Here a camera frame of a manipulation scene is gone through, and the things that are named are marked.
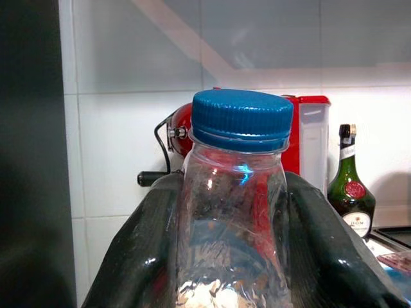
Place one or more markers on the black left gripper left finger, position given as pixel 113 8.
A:
pixel 135 256

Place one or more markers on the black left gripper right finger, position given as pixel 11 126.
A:
pixel 327 256

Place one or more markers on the clear bottle with blue cap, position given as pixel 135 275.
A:
pixel 237 115

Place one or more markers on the black fridge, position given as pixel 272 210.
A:
pixel 32 128

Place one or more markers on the dark metal tray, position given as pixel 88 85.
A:
pixel 395 237

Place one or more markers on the red and blue packet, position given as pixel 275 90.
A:
pixel 398 260

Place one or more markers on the green glass liqueur bottle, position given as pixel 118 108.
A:
pixel 350 173

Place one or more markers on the red coffee machine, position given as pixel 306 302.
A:
pixel 294 144

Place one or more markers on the grey wall cabinet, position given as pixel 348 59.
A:
pixel 289 32

